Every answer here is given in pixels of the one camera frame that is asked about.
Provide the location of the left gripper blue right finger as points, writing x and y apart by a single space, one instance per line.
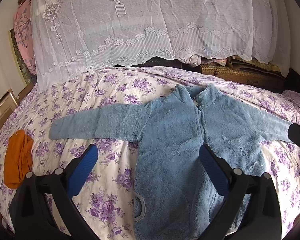
262 218

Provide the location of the orange folded cloth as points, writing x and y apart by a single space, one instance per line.
18 159

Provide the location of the pink white folded bedding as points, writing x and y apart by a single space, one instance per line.
196 60

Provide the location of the purple floral bed quilt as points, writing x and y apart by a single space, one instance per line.
107 199

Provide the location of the black dark clothing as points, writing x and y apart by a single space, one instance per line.
157 61

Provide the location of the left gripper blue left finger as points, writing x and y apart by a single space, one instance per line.
29 209

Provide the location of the white lace cover cloth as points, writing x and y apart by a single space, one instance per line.
74 36

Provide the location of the pink floral pillow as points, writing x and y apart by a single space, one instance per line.
23 35

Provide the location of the blue fleece baby onesie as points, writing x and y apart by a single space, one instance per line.
175 199

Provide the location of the woven brown bamboo mat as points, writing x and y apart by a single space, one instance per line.
254 73

